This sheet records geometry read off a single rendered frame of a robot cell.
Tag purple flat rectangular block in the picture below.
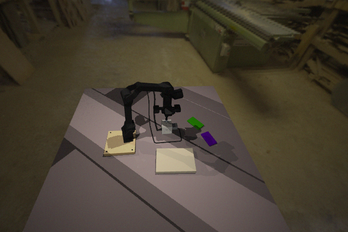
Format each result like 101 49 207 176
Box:
201 131 217 146

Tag black cable with grey plug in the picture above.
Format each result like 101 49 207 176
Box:
150 123 180 143

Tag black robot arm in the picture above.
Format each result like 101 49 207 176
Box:
120 82 183 143

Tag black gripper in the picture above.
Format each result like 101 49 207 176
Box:
153 101 181 115

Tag white flat rectangular slab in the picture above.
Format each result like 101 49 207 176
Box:
156 148 196 174

